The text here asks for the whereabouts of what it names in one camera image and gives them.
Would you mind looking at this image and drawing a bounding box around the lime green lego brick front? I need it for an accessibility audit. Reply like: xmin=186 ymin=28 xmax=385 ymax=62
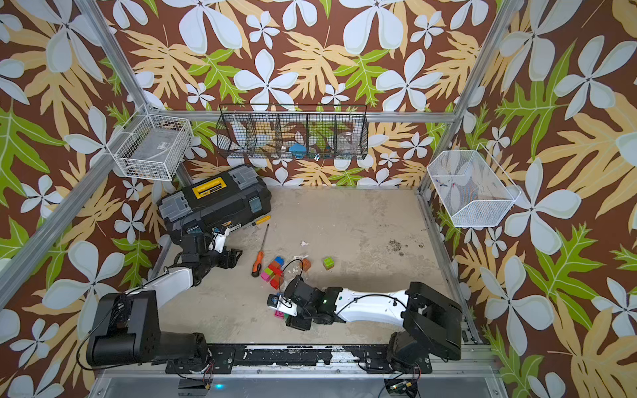
xmin=323 ymin=257 xmax=335 ymax=270

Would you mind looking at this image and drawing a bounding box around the red square lego brick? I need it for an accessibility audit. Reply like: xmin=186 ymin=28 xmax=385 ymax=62
xmin=268 ymin=266 xmax=283 ymax=275

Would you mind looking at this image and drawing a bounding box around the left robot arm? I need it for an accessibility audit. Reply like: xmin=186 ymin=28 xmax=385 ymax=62
xmin=78 ymin=234 xmax=243 ymax=372

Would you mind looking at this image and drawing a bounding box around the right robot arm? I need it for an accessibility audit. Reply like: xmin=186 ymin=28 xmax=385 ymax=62
xmin=267 ymin=275 xmax=463 ymax=373

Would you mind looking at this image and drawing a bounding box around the black deli toolbox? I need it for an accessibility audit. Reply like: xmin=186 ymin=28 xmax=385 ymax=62
xmin=158 ymin=165 xmax=272 ymax=245

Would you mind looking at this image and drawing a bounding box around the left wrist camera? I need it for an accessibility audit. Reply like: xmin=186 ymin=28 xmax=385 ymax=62
xmin=208 ymin=228 xmax=230 ymax=253

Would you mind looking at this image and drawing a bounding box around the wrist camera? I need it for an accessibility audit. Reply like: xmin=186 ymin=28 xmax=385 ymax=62
xmin=266 ymin=294 xmax=297 ymax=317
xmin=208 ymin=228 xmax=230 ymax=253

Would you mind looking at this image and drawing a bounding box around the orange black handled screwdriver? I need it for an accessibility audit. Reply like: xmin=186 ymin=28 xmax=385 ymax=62
xmin=251 ymin=225 xmax=270 ymax=278

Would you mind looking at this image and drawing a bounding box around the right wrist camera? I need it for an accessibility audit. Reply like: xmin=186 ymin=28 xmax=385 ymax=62
xmin=266 ymin=294 xmax=297 ymax=317

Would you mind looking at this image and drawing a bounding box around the small yellow handled screwdriver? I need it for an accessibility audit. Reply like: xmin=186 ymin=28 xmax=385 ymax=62
xmin=252 ymin=215 xmax=271 ymax=226

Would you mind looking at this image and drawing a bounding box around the white wire basket left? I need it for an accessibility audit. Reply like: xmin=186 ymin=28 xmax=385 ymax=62
xmin=108 ymin=105 xmax=193 ymax=182

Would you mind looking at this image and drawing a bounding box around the white wire basket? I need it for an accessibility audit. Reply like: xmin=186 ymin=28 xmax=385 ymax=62
xmin=108 ymin=105 xmax=193 ymax=182
xmin=427 ymin=144 xmax=522 ymax=229

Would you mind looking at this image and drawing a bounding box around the black wire basket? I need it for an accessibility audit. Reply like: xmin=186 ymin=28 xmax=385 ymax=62
xmin=213 ymin=104 xmax=369 ymax=160

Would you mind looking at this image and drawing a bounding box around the white wire basket right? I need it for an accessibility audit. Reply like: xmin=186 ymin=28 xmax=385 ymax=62
xmin=427 ymin=144 xmax=522 ymax=229

